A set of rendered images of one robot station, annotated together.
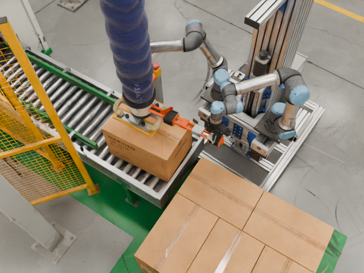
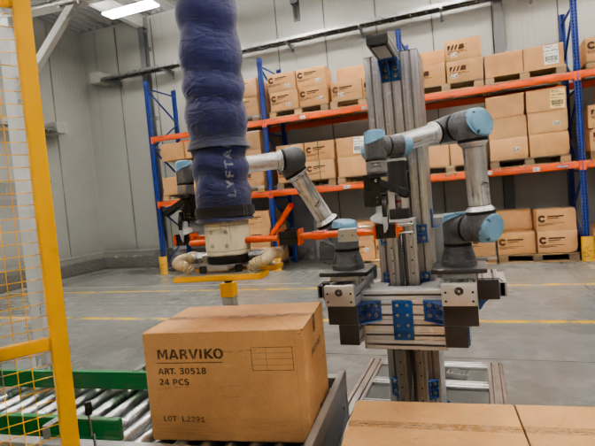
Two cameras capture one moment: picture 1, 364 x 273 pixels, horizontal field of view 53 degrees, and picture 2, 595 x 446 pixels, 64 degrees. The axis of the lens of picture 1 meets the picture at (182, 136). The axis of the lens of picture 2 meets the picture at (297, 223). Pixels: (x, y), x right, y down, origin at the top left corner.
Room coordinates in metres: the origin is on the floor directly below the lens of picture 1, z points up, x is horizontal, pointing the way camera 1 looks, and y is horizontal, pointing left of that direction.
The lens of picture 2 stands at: (-0.23, 0.60, 1.38)
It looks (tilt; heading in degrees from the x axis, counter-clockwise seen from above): 3 degrees down; 342
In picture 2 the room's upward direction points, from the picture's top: 5 degrees counter-clockwise
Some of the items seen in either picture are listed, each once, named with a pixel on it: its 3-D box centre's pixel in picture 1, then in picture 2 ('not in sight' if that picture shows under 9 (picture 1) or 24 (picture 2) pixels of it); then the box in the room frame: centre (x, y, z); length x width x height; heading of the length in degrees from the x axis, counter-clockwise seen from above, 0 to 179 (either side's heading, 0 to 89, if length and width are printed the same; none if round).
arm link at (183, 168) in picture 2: not in sight; (185, 173); (1.96, 0.38, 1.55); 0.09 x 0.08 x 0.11; 89
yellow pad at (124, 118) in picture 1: (135, 121); (220, 272); (1.51, 0.34, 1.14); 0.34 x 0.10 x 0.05; 58
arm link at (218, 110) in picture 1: (217, 110); (375, 145); (1.29, -0.22, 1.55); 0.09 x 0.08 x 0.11; 100
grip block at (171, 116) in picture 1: (170, 117); (290, 236); (1.46, 0.07, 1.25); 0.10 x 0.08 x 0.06; 148
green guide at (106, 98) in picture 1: (66, 73); (46, 374); (2.48, 1.13, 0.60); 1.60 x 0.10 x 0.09; 56
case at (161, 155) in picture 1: (149, 138); (243, 365); (1.61, 0.27, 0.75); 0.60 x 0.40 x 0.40; 59
